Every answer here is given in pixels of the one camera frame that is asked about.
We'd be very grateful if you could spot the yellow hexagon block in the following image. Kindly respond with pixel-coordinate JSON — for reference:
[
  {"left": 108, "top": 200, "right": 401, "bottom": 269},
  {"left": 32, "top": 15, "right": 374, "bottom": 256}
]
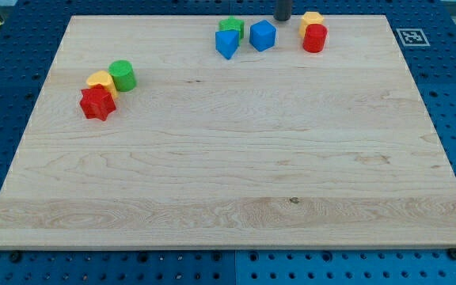
[{"left": 298, "top": 11, "right": 324, "bottom": 38}]

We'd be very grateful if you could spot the wooden board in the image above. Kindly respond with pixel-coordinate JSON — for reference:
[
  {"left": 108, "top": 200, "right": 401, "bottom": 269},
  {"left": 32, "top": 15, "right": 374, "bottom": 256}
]
[{"left": 0, "top": 15, "right": 456, "bottom": 251}]

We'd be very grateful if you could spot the blue triangle block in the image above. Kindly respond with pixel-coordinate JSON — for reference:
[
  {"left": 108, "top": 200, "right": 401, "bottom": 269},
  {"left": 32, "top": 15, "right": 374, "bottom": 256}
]
[{"left": 215, "top": 30, "right": 240, "bottom": 60}]

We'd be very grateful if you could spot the blue cube block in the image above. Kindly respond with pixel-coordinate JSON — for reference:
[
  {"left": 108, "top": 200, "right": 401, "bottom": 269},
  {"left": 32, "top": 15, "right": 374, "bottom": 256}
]
[{"left": 249, "top": 20, "right": 276, "bottom": 51}]

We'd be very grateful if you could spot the green star block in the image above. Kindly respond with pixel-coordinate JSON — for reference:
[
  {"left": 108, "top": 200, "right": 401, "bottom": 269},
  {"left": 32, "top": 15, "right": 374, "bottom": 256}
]
[{"left": 218, "top": 16, "right": 245, "bottom": 40}]

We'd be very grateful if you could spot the green cylinder block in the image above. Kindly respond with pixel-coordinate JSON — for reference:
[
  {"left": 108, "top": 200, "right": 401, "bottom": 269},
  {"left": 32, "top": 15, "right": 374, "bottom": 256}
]
[{"left": 108, "top": 59, "right": 137, "bottom": 92}]

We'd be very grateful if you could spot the red cylinder block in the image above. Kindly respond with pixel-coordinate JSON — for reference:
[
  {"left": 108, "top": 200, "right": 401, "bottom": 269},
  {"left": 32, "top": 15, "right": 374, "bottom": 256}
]
[{"left": 302, "top": 24, "right": 328, "bottom": 53}]

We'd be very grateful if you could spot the red star block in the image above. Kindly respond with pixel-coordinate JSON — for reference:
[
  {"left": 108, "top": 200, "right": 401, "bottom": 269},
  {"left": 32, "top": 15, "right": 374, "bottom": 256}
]
[{"left": 79, "top": 85, "right": 116, "bottom": 121}]

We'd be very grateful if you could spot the yellow heart block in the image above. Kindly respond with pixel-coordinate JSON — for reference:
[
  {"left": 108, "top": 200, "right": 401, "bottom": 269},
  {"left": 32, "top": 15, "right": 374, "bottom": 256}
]
[{"left": 85, "top": 70, "right": 119, "bottom": 99}]

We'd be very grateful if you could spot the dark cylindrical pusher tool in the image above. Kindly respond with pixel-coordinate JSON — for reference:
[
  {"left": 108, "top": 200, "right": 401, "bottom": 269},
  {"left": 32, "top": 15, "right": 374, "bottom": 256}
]
[{"left": 273, "top": 0, "right": 293, "bottom": 21}]

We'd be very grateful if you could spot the white fiducial marker tag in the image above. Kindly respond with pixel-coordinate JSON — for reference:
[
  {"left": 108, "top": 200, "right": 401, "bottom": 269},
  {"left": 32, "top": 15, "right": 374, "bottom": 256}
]
[{"left": 396, "top": 28, "right": 430, "bottom": 47}]

